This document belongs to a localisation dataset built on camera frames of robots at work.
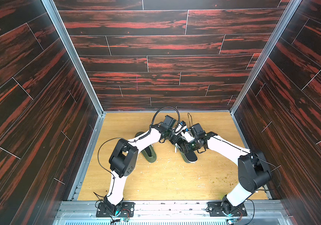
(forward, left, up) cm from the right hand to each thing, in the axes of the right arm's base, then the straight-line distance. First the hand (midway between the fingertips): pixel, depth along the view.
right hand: (187, 146), depth 92 cm
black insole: (-10, -1, +5) cm, 11 cm away
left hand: (+4, +5, +4) cm, 7 cm away
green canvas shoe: (-5, +25, -1) cm, 26 cm away
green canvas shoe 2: (-11, +3, +4) cm, 12 cm away
